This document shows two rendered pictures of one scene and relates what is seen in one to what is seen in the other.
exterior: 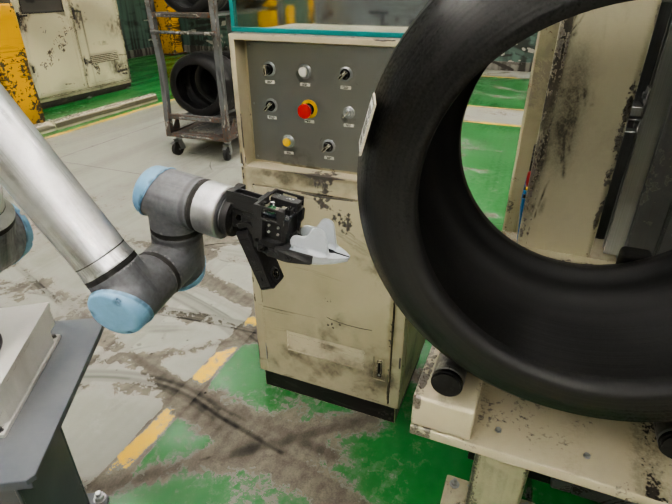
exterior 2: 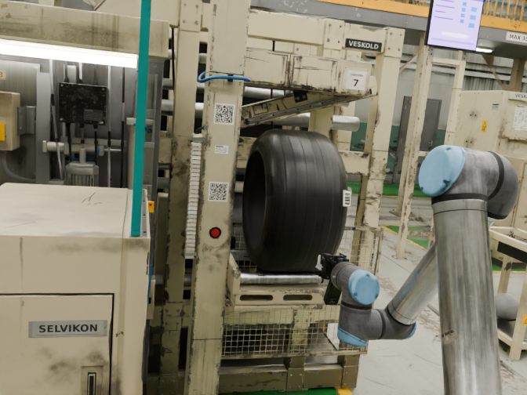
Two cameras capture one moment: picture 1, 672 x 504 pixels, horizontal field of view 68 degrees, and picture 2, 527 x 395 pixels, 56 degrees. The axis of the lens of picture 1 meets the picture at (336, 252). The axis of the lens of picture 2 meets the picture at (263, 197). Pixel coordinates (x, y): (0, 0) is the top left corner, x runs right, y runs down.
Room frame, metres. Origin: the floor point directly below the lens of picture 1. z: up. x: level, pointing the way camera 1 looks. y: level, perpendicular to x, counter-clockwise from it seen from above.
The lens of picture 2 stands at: (1.86, 1.20, 1.55)
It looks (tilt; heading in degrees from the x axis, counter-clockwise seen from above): 10 degrees down; 233
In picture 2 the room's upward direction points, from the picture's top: 5 degrees clockwise
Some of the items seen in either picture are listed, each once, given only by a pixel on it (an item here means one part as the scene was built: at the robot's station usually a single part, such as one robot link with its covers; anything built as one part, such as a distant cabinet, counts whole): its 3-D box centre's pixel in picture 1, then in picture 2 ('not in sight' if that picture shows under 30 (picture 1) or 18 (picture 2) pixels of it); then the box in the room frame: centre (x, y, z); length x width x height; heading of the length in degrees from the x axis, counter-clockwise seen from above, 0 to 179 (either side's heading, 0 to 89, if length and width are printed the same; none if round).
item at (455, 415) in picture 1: (462, 344); (277, 293); (0.68, -0.22, 0.84); 0.36 x 0.09 x 0.06; 158
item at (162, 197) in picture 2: not in sight; (160, 266); (0.69, -1.27, 0.61); 0.33 x 0.06 x 0.86; 68
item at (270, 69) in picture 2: not in sight; (297, 74); (0.39, -0.58, 1.71); 0.61 x 0.25 x 0.15; 158
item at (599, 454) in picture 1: (543, 382); (267, 289); (0.62, -0.35, 0.80); 0.37 x 0.36 x 0.02; 68
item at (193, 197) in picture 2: not in sight; (194, 197); (0.96, -0.43, 1.19); 0.05 x 0.04 x 0.48; 68
